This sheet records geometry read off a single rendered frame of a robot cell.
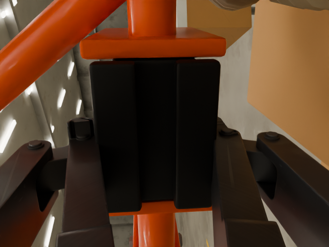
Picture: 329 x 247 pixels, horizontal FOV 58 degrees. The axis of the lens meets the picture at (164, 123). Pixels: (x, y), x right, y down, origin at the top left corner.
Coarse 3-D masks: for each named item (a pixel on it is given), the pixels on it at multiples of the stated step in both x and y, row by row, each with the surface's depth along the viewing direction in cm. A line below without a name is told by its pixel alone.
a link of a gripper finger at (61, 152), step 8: (56, 152) 13; (64, 152) 13; (48, 160) 12; (56, 160) 12; (64, 160) 12; (48, 168) 12; (56, 168) 12; (64, 168) 12; (40, 176) 12; (48, 176) 12; (56, 176) 12; (64, 176) 12; (40, 184) 12; (48, 184) 12; (56, 184) 12; (64, 184) 12; (40, 192) 12
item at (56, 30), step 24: (72, 0) 14; (96, 0) 14; (120, 0) 14; (48, 24) 14; (72, 24) 14; (96, 24) 15; (24, 48) 14; (48, 48) 14; (0, 72) 15; (24, 72) 15; (0, 96) 15
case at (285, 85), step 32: (256, 32) 34; (288, 32) 27; (320, 32) 22; (256, 64) 35; (288, 64) 27; (320, 64) 22; (256, 96) 35; (288, 96) 27; (320, 96) 22; (288, 128) 27; (320, 128) 23
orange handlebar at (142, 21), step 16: (128, 0) 13; (144, 0) 12; (160, 0) 12; (128, 16) 13; (144, 16) 12; (160, 16) 12; (128, 32) 13; (144, 32) 13; (160, 32) 13; (144, 224) 16; (160, 224) 16; (176, 224) 20; (144, 240) 17; (160, 240) 16; (176, 240) 19
